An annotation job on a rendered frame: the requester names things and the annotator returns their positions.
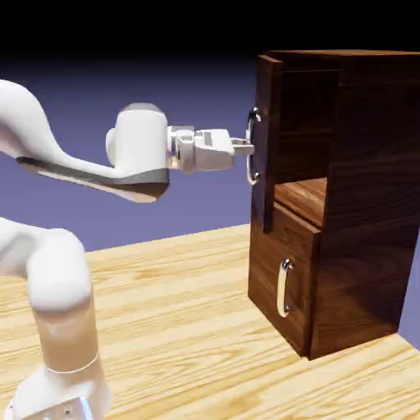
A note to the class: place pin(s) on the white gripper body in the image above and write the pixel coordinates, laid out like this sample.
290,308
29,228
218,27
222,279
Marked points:
213,149

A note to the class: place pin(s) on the dark wood hinged door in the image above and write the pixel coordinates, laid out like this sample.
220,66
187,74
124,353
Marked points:
264,141

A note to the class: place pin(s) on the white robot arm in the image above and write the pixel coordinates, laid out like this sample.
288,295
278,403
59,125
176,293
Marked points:
137,144

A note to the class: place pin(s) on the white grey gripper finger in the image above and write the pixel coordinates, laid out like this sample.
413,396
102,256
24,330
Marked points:
243,146

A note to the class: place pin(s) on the dark wood cabinet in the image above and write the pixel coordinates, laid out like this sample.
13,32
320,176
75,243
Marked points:
367,197

